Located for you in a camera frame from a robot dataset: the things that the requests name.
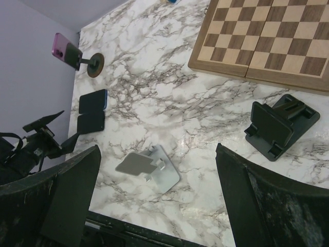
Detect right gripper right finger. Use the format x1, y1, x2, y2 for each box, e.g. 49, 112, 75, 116
216, 144, 328, 246

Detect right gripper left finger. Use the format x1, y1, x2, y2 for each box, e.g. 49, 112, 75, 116
1, 145, 101, 246

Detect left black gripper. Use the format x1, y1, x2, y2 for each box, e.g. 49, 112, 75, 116
22, 111, 80, 158

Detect black smartphone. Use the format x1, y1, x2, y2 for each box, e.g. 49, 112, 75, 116
77, 111, 105, 134

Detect blue smartphone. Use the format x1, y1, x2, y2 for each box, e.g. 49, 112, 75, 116
79, 89, 108, 114

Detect purple smartphone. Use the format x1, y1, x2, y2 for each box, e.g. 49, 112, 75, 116
51, 33, 83, 71

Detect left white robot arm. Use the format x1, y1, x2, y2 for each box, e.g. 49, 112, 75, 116
1, 111, 80, 185

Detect black phone stand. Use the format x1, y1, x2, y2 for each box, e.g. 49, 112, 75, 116
245, 94, 320, 162

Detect round base phone stand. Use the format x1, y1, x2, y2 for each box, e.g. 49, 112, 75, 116
79, 52, 105, 78

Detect silver phone stand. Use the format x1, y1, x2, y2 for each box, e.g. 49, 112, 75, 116
115, 144, 180, 193

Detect wooden chessboard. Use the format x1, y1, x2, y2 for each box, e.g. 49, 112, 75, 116
188, 1, 328, 94

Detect toy car blue wheels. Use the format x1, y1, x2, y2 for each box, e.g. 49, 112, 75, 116
161, 0, 178, 4

